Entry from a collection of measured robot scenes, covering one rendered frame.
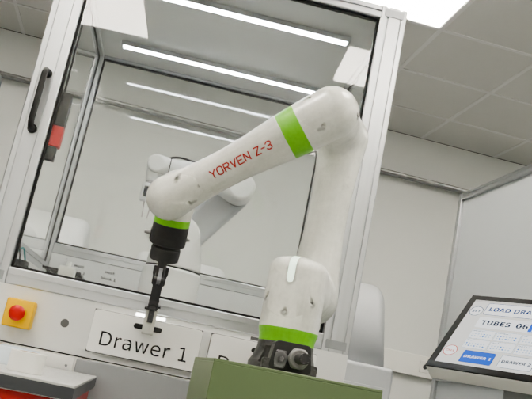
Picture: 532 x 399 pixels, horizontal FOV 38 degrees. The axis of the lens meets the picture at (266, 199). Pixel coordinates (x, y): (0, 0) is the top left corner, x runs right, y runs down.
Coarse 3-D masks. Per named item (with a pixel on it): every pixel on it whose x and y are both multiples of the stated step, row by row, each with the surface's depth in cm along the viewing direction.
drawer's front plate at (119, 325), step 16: (96, 320) 202; (112, 320) 203; (128, 320) 204; (96, 336) 202; (112, 336) 202; (128, 336) 203; (144, 336) 203; (160, 336) 204; (176, 336) 205; (192, 336) 205; (112, 352) 201; (128, 352) 202; (160, 352) 203; (176, 352) 204; (192, 352) 204; (176, 368) 203
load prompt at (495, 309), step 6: (492, 306) 221; (498, 306) 220; (504, 306) 219; (510, 306) 218; (516, 306) 217; (522, 306) 216; (528, 306) 215; (486, 312) 220; (492, 312) 219; (498, 312) 218; (504, 312) 217; (510, 312) 216; (516, 312) 215; (522, 312) 214; (528, 312) 213; (528, 318) 210
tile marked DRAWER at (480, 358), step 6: (462, 354) 209; (468, 354) 208; (474, 354) 207; (480, 354) 206; (486, 354) 205; (492, 354) 204; (462, 360) 206; (468, 360) 206; (474, 360) 205; (480, 360) 204; (486, 360) 203; (492, 360) 202
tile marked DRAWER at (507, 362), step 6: (504, 360) 200; (510, 360) 199; (516, 360) 198; (522, 360) 197; (528, 360) 196; (498, 366) 199; (504, 366) 198; (510, 366) 197; (516, 366) 196; (522, 366) 195; (528, 366) 195
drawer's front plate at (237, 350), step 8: (216, 336) 206; (224, 336) 206; (216, 344) 206; (224, 344) 206; (232, 344) 206; (240, 344) 207; (248, 344) 207; (256, 344) 207; (208, 352) 205; (216, 352) 205; (224, 352) 206; (232, 352) 206; (240, 352) 206; (248, 352) 206; (232, 360) 205; (240, 360) 206
